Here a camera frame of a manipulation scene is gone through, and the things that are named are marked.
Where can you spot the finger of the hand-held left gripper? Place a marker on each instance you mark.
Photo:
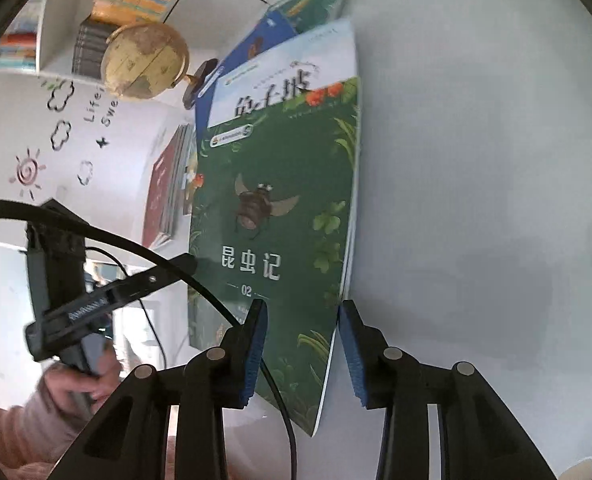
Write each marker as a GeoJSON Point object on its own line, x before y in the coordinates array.
{"type": "Point", "coordinates": [170, 270]}

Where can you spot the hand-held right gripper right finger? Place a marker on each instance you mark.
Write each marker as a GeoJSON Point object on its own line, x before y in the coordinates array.
{"type": "Point", "coordinates": [353, 355]}

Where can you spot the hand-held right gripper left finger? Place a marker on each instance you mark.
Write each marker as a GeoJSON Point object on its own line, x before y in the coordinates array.
{"type": "Point", "coordinates": [253, 355]}

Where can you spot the neat stack of picture books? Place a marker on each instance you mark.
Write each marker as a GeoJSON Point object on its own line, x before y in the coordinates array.
{"type": "Point", "coordinates": [163, 195]}

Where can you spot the green beetle cover book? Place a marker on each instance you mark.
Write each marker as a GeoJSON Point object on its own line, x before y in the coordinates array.
{"type": "Point", "coordinates": [276, 185]}

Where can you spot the dark blue storybook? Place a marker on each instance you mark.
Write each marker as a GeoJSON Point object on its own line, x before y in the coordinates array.
{"type": "Point", "coordinates": [241, 55]}

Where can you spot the white cover picture book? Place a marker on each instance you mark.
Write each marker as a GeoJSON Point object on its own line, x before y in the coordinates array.
{"type": "Point", "coordinates": [296, 55]}

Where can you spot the person's left forearm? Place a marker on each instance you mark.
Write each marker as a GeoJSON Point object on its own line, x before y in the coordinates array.
{"type": "Point", "coordinates": [20, 435]}

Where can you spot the row of mixed colourful books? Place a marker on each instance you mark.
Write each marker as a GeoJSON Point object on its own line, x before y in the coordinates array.
{"type": "Point", "coordinates": [15, 50]}

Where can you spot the person's left hand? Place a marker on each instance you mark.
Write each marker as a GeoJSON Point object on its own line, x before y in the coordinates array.
{"type": "Point", "coordinates": [108, 370]}

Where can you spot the black outline cloud decal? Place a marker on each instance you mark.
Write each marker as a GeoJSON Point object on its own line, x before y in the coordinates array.
{"type": "Point", "coordinates": [50, 100]}
{"type": "Point", "coordinates": [80, 177]}
{"type": "Point", "coordinates": [53, 140]}

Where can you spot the antique style desk globe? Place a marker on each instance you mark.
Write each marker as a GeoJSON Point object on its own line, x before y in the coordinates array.
{"type": "Point", "coordinates": [140, 60]}

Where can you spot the row of dark grey hardcovers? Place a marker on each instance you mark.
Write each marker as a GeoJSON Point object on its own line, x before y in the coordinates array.
{"type": "Point", "coordinates": [88, 45]}

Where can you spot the beige rounded object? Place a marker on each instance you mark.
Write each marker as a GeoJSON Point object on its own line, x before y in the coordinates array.
{"type": "Point", "coordinates": [581, 470]}

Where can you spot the white bookshelf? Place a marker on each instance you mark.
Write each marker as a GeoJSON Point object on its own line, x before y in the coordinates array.
{"type": "Point", "coordinates": [58, 20]}

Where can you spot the black bird wall decal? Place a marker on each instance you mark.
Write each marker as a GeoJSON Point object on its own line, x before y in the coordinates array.
{"type": "Point", "coordinates": [103, 142]}

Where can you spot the red sun wall decal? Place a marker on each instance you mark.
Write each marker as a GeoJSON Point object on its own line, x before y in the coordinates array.
{"type": "Point", "coordinates": [27, 172]}

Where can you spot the black lettering wall decal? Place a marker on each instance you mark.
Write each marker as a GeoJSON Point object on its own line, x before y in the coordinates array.
{"type": "Point", "coordinates": [100, 107]}

